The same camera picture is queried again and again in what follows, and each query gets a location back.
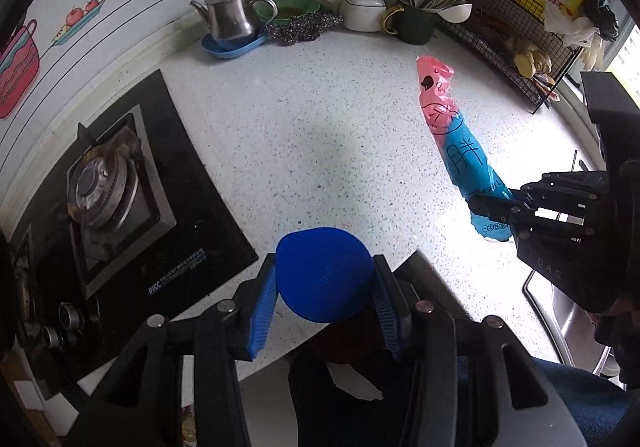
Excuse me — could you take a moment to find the ginger root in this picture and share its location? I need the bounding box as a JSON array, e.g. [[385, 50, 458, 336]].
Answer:
[[510, 40, 553, 78]]

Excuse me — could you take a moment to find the stainless steel sink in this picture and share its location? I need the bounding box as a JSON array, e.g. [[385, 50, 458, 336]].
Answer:
[[522, 272, 621, 378]]

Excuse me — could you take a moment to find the blue plastic cap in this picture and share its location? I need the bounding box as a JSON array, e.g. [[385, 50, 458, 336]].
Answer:
[[276, 226, 376, 323]]

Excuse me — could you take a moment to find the white lidded sugar bowl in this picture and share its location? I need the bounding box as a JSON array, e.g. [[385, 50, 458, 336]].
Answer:
[[341, 0, 387, 32]]

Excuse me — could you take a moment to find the black wire rack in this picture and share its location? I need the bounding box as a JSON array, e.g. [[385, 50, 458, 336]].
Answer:
[[430, 0, 591, 115]]

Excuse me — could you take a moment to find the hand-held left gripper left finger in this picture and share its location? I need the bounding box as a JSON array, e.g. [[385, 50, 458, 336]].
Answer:
[[65, 254, 278, 447]]

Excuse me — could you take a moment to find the black plastic bag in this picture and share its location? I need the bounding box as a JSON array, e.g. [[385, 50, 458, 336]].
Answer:
[[582, 0, 621, 42]]

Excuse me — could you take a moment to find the dark green mug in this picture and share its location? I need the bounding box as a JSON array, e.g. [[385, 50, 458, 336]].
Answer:
[[382, 2, 441, 45]]

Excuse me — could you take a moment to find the steel teapot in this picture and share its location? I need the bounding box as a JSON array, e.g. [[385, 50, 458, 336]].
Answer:
[[190, 0, 278, 43]]

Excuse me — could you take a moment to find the person's dark garment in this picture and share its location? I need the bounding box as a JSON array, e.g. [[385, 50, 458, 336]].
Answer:
[[287, 354, 421, 447]]

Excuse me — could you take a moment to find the white plastic bag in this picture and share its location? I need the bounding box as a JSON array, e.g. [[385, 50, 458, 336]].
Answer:
[[545, 7, 603, 70]]

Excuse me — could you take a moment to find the black glass gas stove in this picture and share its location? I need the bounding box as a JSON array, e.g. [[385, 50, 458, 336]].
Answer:
[[0, 68, 260, 398]]

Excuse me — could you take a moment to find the pink and blue plastic bag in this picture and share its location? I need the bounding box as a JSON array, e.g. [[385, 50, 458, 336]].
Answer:
[[416, 56, 516, 243]]

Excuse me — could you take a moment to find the red pot wall sticker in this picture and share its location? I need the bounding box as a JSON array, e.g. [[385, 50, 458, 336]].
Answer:
[[0, 20, 41, 120]]

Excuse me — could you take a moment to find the fruit bowl wall sticker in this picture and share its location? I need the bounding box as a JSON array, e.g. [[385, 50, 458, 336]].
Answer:
[[52, 0, 107, 46]]

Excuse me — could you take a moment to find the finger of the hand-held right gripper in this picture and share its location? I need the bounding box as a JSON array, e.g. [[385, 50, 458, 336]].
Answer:
[[520, 171, 608, 208], [470, 197, 596, 240]]

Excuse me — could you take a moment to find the person's blue jeans leg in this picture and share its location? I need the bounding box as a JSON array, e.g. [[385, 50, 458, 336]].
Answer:
[[535, 359, 633, 447]]

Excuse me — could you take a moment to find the blue plastic tray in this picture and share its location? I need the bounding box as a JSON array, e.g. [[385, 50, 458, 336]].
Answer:
[[201, 30, 268, 59]]

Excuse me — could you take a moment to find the steel wool scrubber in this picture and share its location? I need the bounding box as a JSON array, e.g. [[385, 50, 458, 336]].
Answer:
[[265, 12, 345, 46]]

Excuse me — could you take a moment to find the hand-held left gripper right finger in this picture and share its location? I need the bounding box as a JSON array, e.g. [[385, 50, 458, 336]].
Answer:
[[372, 254, 588, 447]]

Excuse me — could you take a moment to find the white plastic spoon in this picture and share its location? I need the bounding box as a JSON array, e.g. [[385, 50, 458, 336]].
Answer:
[[435, 2, 473, 23]]

